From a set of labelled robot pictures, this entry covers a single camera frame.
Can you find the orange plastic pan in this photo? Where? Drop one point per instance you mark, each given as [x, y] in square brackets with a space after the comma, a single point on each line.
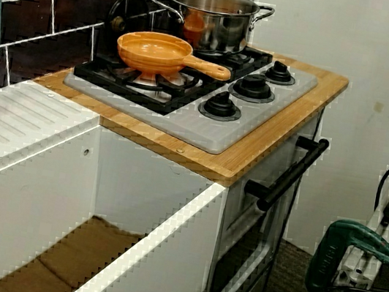
[150, 50]

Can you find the brass screw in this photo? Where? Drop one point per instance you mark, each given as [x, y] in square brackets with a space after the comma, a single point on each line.
[180, 149]

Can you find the grey stove top panel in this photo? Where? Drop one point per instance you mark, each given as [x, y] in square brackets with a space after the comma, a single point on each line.
[197, 128]

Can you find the black stove knob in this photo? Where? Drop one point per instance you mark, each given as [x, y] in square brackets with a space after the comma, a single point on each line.
[253, 87]
[220, 105]
[280, 72]

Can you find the wooden countertop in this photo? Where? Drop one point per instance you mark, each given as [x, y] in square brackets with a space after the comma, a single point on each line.
[273, 136]

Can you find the white oven door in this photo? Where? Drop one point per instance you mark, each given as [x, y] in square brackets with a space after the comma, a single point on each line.
[242, 216]

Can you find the black burner grate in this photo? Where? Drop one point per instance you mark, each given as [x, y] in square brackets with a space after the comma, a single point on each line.
[91, 72]
[256, 56]

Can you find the stainless steel pot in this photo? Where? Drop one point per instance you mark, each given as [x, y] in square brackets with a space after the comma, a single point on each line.
[217, 27]

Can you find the brown cloth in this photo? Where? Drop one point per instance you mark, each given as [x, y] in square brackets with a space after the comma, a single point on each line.
[90, 244]

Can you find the black pot lid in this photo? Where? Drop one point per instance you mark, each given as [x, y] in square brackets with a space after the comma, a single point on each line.
[127, 9]

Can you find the green power drill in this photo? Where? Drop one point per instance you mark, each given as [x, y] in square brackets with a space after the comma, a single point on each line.
[324, 263]

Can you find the white sink basin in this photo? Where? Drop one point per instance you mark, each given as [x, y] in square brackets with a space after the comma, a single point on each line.
[23, 200]

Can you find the aluminium profile rail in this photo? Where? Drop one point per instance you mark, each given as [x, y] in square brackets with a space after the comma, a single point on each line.
[354, 269]

